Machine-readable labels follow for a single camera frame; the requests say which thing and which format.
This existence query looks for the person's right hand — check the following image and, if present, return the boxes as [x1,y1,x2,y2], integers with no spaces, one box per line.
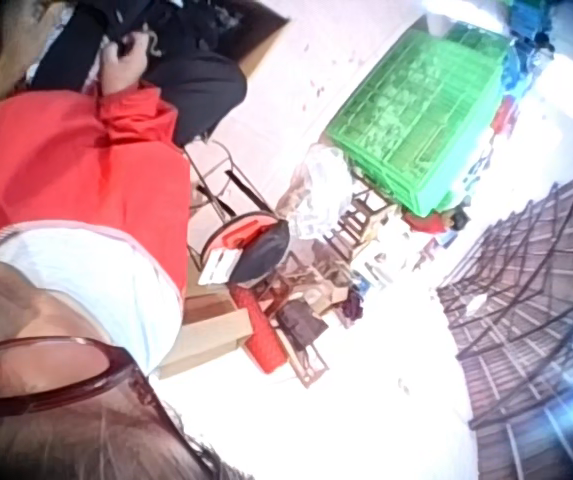
[98,27,156,97]

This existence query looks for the black garment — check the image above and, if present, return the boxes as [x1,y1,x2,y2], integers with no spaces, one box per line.
[30,0,180,94]

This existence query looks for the person's legs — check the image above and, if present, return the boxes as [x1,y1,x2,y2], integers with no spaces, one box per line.
[140,49,250,150]

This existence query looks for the brown cardboard box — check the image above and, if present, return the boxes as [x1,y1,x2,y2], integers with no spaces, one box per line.
[175,0,293,82]

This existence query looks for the clear plastic bags heap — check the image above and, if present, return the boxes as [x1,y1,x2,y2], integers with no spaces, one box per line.
[278,143,365,244]

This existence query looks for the round red black stool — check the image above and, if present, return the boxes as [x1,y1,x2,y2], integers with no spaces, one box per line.
[199,210,293,287]

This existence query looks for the wooden stool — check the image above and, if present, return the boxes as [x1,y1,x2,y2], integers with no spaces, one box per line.
[321,188,395,262]

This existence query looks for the green plastic crate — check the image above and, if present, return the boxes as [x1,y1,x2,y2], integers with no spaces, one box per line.
[324,22,511,217]

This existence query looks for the flat cardboard box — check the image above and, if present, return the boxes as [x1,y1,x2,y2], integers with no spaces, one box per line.
[157,293,263,382]

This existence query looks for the red mesh basket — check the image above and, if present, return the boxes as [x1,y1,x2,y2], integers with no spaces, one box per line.
[229,283,291,377]

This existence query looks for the dark brown bag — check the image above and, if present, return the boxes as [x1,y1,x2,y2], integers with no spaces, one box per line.
[274,298,331,347]

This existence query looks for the red cloth bundle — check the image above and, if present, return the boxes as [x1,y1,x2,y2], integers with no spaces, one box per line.
[403,207,470,237]

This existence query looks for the heap of blue goods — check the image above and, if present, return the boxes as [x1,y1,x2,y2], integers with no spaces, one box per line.
[493,0,560,104]

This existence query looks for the white plastic container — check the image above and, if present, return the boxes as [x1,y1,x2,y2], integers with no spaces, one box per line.
[534,58,573,120]

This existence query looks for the metal bar gate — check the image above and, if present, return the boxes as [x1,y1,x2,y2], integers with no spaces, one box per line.
[437,153,573,480]

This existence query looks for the metal frame chair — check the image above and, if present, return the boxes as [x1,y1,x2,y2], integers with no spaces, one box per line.
[184,138,270,227]

